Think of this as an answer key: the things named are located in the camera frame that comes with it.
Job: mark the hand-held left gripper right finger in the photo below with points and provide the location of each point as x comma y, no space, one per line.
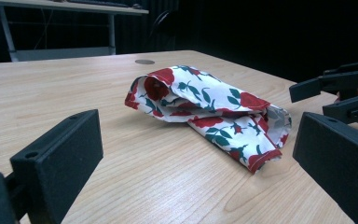
338,161

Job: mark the white metal frame desk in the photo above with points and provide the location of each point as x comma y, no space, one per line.
62,53

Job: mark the rose print white shirt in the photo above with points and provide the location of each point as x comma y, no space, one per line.
199,93

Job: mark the grey round table grommet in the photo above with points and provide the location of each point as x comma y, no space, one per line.
144,62

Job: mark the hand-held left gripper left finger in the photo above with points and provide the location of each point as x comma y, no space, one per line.
59,161

